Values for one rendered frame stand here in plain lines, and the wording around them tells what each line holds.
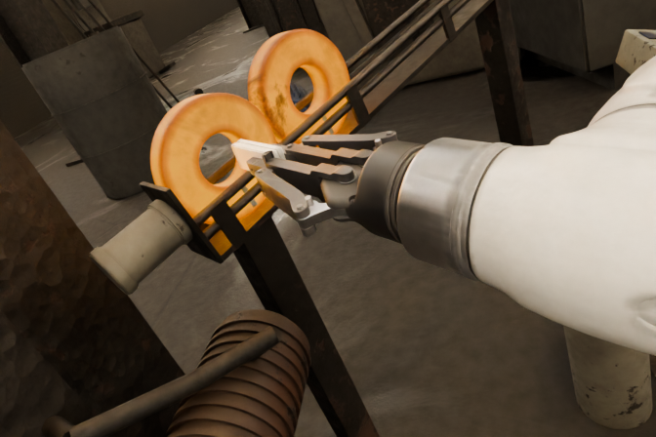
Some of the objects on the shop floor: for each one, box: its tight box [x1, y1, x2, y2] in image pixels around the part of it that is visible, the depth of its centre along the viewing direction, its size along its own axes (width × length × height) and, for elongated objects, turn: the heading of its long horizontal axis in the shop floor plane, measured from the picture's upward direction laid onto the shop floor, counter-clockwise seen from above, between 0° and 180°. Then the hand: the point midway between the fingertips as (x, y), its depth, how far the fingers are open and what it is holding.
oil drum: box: [21, 25, 167, 199], centre depth 289 cm, size 59×59×89 cm
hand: (260, 158), depth 48 cm, fingers closed
